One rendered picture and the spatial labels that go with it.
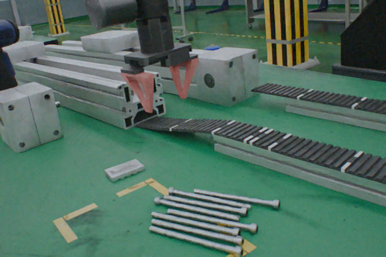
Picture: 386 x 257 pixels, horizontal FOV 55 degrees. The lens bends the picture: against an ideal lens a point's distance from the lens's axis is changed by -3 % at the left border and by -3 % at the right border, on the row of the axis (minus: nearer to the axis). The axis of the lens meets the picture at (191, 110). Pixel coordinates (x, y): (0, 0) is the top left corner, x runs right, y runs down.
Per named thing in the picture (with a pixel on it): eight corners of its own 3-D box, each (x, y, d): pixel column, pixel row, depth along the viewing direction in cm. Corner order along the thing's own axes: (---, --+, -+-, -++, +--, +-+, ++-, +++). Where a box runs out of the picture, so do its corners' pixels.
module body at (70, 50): (228, 87, 88) (226, 51, 85) (198, 100, 81) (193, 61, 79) (73, 62, 145) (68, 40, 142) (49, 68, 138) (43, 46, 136)
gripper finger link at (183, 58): (150, 104, 69) (141, 53, 65) (180, 92, 73) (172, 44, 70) (174, 110, 64) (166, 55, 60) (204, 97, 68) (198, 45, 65)
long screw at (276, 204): (281, 206, 42) (280, 198, 42) (278, 211, 41) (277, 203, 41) (197, 192, 47) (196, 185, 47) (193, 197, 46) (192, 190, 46)
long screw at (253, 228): (259, 230, 38) (258, 222, 38) (255, 236, 38) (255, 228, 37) (171, 212, 44) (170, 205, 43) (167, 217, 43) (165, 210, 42)
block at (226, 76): (267, 89, 83) (264, 47, 79) (230, 106, 75) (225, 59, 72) (235, 85, 89) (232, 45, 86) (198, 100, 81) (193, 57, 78)
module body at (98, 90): (166, 113, 76) (159, 72, 73) (124, 130, 70) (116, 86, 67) (25, 74, 133) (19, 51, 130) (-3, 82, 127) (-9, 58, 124)
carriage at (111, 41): (145, 54, 109) (141, 30, 106) (112, 63, 102) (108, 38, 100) (115, 51, 120) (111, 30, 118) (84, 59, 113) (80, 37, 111)
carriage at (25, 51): (48, 63, 115) (43, 41, 113) (13, 72, 108) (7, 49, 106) (30, 59, 126) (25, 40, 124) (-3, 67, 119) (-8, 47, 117)
